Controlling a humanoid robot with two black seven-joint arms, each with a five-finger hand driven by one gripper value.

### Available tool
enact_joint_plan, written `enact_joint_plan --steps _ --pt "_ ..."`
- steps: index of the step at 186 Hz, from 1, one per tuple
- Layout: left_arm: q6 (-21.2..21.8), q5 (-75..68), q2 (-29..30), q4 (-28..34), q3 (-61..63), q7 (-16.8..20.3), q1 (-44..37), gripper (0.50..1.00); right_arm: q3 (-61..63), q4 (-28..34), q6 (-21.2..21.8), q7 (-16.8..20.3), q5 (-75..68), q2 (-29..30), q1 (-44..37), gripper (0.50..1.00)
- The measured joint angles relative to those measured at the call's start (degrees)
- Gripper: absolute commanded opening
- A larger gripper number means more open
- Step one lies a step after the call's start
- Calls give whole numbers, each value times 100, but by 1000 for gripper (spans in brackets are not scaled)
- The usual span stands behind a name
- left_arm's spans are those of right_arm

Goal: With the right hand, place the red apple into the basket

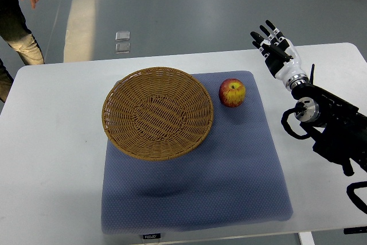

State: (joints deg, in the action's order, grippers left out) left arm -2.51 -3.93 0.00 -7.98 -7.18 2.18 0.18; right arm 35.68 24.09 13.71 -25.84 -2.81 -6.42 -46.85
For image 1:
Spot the black table edge bracket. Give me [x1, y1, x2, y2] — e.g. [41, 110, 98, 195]
[343, 227, 367, 235]

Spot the woven wicker basket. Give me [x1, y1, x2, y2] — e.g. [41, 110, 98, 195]
[101, 67, 214, 161]

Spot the upper metal floor plate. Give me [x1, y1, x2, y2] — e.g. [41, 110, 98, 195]
[115, 31, 130, 41]

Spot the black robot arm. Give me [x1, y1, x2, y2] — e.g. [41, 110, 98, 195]
[281, 65, 366, 176]

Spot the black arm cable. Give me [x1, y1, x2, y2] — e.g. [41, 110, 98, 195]
[280, 107, 315, 139]

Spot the white table leg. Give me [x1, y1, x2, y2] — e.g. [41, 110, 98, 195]
[298, 231, 315, 245]

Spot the metal floor plate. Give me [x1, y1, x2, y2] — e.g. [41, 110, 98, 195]
[115, 31, 130, 41]
[115, 42, 131, 53]

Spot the lower metal floor plate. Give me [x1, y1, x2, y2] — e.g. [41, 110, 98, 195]
[115, 42, 131, 53]

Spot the red yellow apple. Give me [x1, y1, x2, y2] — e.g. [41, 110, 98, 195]
[218, 78, 246, 108]

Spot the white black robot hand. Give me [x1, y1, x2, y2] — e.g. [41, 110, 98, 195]
[250, 20, 309, 91]

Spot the blue quilted mat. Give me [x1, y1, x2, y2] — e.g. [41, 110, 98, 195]
[101, 71, 293, 234]

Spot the black table control label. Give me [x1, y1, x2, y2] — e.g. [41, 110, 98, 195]
[143, 233, 161, 240]

